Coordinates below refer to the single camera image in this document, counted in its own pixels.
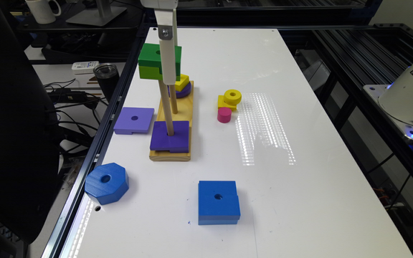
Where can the front wooden peg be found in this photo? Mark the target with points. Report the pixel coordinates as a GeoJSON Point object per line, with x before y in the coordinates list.
{"type": "Point", "coordinates": [166, 108]}

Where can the black steel tumbler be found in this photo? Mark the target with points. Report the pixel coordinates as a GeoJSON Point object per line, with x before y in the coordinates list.
{"type": "Point", "coordinates": [107, 76]}

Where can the middle wooden peg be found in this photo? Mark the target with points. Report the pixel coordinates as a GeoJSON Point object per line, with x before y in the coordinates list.
{"type": "Point", "coordinates": [172, 92]}

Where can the wooden peg base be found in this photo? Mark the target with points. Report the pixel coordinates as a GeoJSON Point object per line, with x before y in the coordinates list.
{"type": "Point", "coordinates": [185, 112]}

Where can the wooden peg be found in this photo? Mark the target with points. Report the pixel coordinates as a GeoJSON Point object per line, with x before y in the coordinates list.
{"type": "Point", "coordinates": [166, 108]}
{"type": "Point", "coordinates": [172, 92]}

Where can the blue square block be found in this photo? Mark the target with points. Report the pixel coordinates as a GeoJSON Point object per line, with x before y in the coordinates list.
{"type": "Point", "coordinates": [218, 203]}

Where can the yellow ring block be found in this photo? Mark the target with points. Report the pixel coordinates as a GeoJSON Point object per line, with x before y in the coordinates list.
{"type": "Point", "coordinates": [230, 99]}

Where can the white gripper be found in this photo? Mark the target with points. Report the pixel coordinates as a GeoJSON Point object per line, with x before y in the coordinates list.
{"type": "Point", "coordinates": [167, 33]}

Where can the black monitor back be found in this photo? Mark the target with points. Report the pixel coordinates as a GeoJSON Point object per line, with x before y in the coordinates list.
{"type": "Point", "coordinates": [29, 157]}

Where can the white ceramic mug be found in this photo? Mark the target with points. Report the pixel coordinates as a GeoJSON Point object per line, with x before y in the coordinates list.
{"type": "Point", "coordinates": [42, 11]}

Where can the yellow block on peg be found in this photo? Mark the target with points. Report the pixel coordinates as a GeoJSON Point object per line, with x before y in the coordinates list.
{"type": "Point", "coordinates": [182, 82]}

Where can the green square block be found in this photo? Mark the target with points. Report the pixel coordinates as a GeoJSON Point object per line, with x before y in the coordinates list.
{"type": "Point", "coordinates": [149, 62]}

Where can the monitor stand base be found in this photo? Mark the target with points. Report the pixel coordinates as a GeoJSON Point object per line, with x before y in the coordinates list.
{"type": "Point", "coordinates": [99, 17]}

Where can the blue octagon block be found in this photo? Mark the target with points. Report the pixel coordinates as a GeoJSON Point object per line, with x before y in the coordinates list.
{"type": "Point", "coordinates": [107, 183]}

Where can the dark purple square block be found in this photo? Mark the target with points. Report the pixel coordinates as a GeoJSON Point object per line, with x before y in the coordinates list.
{"type": "Point", "coordinates": [178, 143]}

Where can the white remote control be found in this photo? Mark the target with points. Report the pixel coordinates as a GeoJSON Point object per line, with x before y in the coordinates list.
{"type": "Point", "coordinates": [80, 68]}

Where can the pink cylinder block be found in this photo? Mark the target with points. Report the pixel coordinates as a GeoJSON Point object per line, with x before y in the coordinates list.
{"type": "Point", "coordinates": [224, 114]}

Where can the light purple square block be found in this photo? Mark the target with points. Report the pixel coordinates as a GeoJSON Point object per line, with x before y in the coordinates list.
{"type": "Point", "coordinates": [133, 120]}

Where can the purple round block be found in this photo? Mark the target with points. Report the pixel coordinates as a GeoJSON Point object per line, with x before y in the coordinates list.
{"type": "Point", "coordinates": [183, 89]}

